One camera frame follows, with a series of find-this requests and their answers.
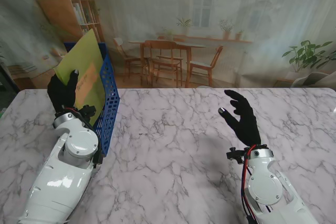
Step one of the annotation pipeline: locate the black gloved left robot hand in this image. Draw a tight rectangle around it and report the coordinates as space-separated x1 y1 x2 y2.
47 69 80 114

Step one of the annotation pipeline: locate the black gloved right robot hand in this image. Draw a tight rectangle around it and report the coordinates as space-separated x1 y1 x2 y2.
218 89 262 147

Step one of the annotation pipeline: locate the pink receipt paper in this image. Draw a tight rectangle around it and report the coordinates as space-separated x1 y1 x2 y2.
75 62 99 105

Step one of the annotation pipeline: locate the yellow translucent file folder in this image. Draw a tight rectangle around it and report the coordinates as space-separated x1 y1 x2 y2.
54 28 107 126

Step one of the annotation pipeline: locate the blue perforated file rack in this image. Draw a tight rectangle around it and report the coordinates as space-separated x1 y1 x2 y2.
62 41 121 158

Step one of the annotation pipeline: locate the printed room backdrop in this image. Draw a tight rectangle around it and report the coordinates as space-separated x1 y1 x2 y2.
0 0 336 90

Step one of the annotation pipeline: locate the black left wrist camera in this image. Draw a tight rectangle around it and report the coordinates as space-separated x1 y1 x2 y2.
78 105 97 120

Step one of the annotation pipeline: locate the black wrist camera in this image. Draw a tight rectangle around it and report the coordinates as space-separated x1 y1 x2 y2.
78 105 97 120
227 147 249 164

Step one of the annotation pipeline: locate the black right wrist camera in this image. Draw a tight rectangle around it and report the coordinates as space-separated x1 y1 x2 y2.
227 147 249 164

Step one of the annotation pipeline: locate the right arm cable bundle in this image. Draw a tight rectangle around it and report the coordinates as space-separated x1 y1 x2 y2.
240 144 271 224

